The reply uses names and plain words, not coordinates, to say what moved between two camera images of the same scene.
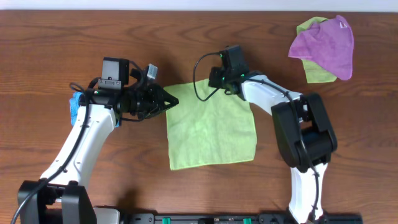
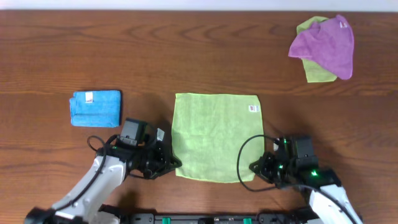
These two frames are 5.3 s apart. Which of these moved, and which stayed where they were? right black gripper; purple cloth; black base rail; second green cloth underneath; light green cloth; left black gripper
Moved: right black gripper; left black gripper; light green cloth
Stayed: black base rail; second green cloth underneath; purple cloth
